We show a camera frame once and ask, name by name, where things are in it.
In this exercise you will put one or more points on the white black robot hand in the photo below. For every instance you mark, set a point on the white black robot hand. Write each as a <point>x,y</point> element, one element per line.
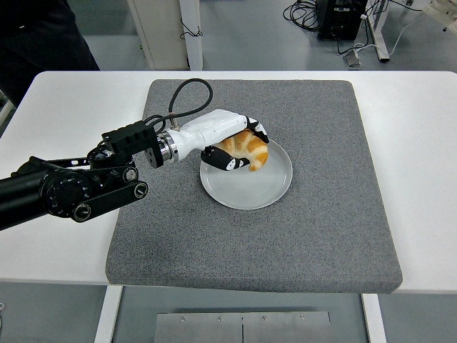
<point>210,126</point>

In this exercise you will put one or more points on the golden croissant bread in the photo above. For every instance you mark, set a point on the golden croissant bread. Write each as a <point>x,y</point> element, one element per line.
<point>250,146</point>

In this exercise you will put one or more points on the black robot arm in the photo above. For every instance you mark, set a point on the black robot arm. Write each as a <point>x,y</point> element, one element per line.
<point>53,189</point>

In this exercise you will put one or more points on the grey round plate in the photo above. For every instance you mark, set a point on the grey round plate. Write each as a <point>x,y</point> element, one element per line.
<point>250,189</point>

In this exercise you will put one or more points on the beige panel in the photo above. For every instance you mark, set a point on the beige panel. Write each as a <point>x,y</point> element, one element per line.
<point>160,32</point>

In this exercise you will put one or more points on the grey fabric mat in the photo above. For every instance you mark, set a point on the grey fabric mat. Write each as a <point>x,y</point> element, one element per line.
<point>250,243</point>

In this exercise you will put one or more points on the grey foot pedal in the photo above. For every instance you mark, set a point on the grey foot pedal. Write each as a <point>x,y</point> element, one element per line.
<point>353,60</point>

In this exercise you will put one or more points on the black computer tower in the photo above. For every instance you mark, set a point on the black computer tower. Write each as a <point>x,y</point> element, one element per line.
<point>339,18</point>

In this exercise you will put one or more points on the white desk leg with foot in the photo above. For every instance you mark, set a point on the white desk leg with foot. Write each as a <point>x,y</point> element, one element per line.
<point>380,35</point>

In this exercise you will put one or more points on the person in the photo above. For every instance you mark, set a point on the person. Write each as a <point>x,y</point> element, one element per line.
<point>35,43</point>

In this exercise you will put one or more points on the white chair base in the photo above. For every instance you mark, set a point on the white chair base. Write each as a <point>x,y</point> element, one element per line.
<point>3,107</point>

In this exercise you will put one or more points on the white table leg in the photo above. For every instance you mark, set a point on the white table leg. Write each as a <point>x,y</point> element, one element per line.
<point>107,314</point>
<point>375,318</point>

